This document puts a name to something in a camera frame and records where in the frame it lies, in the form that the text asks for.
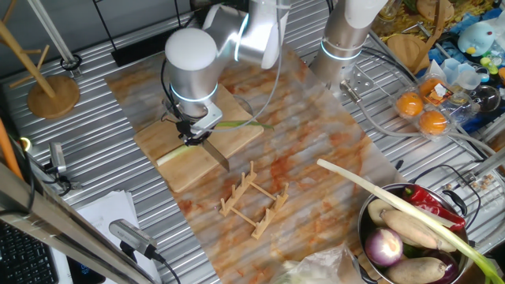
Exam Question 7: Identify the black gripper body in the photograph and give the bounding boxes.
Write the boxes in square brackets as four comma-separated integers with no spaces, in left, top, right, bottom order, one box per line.
[177,120,214,148]

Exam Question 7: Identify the steel cleaver knife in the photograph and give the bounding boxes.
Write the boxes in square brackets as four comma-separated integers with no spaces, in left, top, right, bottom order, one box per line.
[201,138,230,173]

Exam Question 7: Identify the wooden cutting board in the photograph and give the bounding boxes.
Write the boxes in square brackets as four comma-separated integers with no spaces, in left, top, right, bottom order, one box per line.
[133,83,264,193]

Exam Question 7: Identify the wooden knife rack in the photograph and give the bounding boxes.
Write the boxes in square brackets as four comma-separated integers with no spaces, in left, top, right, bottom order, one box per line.
[219,160,290,241]

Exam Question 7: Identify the black stand base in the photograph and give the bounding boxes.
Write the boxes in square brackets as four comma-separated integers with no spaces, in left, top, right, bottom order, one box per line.
[92,0,177,67]

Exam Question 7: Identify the orange marble pattern mat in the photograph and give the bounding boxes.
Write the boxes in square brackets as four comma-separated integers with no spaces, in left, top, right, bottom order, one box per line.
[104,15,406,284]

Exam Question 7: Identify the white paper sheets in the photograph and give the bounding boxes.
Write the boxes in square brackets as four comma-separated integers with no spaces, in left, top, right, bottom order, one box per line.
[74,190,163,284]

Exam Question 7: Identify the wooden mug tree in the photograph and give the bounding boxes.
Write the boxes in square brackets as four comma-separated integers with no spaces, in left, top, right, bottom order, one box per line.
[0,0,81,120]

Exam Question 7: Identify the grey metal stand rod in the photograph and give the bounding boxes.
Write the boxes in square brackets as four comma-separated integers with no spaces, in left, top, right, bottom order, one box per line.
[27,0,84,78]

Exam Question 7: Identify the black smartphone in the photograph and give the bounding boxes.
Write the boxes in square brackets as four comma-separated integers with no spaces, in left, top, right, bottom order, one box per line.
[66,256,107,284]

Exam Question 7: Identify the clear plastic bag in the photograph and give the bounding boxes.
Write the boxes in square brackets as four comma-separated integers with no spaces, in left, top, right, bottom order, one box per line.
[271,242,366,284]

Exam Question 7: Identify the orange tube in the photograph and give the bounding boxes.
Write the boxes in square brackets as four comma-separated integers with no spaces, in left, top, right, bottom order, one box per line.
[0,118,24,181]

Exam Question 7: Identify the steel cooking pot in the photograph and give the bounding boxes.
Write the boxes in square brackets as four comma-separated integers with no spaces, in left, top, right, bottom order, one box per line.
[353,182,474,284]

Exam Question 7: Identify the pale potato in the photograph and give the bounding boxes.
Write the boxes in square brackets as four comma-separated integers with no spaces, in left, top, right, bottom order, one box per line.
[367,198,395,228]

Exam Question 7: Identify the long white green leek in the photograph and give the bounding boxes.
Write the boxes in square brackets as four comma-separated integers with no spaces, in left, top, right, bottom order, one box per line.
[316,158,505,284]

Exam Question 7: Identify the black keyboard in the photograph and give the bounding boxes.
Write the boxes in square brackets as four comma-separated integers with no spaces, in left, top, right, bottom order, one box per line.
[0,220,60,284]

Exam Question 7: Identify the orange fruit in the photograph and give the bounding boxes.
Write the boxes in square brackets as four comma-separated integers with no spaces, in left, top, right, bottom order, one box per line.
[418,77,447,99]
[417,110,449,136]
[395,92,425,118]

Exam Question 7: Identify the purple onion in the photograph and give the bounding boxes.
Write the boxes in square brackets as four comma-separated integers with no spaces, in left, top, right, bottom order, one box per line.
[364,227,404,268]

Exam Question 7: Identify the wooden stand with curved stem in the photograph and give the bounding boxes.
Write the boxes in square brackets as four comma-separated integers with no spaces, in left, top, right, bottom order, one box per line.
[386,0,455,74]

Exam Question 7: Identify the long sweet potato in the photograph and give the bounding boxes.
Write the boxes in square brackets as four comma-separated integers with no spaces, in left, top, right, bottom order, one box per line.
[380,208,458,253]

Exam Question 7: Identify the yellow patterned sheet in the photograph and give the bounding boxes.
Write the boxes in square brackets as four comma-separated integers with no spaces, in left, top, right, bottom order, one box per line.
[372,0,505,39]

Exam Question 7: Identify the green pepper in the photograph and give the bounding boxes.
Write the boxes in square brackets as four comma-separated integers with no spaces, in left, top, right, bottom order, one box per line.
[402,243,425,260]

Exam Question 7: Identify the red pepper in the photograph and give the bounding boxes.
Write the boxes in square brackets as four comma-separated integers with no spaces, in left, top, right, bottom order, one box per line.
[402,184,466,233]

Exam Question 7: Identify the blue cloth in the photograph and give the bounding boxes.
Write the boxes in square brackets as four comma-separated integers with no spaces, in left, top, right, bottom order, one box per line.
[428,7,505,133]

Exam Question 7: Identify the stubby sweet potato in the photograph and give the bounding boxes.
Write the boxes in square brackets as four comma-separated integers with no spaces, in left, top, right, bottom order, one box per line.
[384,256,448,284]

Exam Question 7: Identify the clear plastic fruit box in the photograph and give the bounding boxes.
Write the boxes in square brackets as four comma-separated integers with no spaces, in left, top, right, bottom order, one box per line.
[394,73,481,142]

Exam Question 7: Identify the clear plastic measuring cups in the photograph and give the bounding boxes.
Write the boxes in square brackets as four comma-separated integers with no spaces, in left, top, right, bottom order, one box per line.
[440,58,484,91]

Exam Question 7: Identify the dark purple eggplant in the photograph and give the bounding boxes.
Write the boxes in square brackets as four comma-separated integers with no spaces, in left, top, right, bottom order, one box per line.
[428,250,461,284]

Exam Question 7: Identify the round glass bowl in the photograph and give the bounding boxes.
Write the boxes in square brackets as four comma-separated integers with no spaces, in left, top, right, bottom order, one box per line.
[469,84,502,114]

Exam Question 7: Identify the aluminium profile bar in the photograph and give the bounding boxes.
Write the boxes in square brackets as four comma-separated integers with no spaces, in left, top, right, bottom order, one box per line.
[471,148,505,178]

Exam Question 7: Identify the blue plush toy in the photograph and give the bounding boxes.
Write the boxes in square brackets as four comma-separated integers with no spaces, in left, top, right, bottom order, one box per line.
[457,21,496,58]

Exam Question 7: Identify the green yellow toy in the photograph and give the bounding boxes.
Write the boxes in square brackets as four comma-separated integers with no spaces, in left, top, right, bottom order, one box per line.
[479,56,500,76]

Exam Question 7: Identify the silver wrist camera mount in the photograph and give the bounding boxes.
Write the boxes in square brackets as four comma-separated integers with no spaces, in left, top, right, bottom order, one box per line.
[189,102,224,137]

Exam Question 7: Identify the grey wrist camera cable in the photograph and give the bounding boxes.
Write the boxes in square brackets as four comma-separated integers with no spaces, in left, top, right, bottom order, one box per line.
[208,0,286,133]

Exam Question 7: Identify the silver depth camera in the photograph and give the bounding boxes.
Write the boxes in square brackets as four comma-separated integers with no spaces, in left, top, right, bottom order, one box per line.
[108,219,159,261]
[43,141,82,190]

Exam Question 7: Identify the aluminium frame beam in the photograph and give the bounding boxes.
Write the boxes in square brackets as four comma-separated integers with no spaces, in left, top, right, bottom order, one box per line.
[0,161,159,284]

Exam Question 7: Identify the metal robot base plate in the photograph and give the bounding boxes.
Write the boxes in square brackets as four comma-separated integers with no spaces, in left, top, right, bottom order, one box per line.
[331,65,376,99]

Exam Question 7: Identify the grey flexible hose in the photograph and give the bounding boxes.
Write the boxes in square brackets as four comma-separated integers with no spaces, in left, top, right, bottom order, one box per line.
[339,79,498,157]

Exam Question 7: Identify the black base cable bundle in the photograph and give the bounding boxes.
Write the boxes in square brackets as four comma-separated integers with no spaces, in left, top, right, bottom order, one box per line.
[361,47,419,84]

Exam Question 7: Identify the thin black power cable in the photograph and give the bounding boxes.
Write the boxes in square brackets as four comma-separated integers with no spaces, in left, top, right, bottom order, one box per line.
[410,164,482,230]

